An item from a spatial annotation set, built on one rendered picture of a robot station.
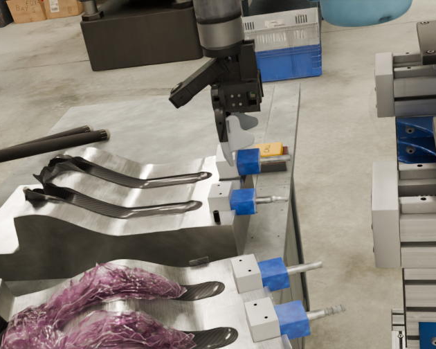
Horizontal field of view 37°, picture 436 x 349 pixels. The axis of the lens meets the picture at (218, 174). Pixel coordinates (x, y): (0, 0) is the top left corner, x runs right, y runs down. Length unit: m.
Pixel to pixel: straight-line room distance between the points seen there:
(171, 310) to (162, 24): 4.25
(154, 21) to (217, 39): 4.02
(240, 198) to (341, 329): 1.15
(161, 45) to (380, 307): 3.35
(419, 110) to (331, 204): 1.54
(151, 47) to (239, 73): 4.06
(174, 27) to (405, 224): 4.31
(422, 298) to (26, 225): 0.65
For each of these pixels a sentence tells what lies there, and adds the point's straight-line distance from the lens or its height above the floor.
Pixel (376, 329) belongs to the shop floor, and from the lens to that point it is 2.16.
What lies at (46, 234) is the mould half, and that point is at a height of 0.89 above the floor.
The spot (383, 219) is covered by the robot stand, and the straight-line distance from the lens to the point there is 0.84.
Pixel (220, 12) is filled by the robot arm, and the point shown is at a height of 1.19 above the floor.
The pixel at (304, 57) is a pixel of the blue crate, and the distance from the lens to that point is 4.27.
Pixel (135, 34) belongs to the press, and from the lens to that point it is 5.15.
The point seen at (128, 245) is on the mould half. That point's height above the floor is 0.86.
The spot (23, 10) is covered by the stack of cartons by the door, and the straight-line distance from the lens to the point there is 7.99.
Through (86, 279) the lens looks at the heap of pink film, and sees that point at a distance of 0.94.
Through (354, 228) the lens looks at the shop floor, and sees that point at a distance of 2.64.
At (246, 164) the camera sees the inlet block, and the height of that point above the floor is 0.92.
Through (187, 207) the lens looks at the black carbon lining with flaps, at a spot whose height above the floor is 0.88.
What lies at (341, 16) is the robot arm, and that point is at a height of 1.29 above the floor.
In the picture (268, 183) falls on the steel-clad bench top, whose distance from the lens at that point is 1.33.
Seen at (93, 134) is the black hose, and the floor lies 0.83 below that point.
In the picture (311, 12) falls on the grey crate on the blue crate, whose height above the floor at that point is 0.33.
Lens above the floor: 1.42
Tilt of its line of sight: 26 degrees down
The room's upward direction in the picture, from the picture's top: 11 degrees counter-clockwise
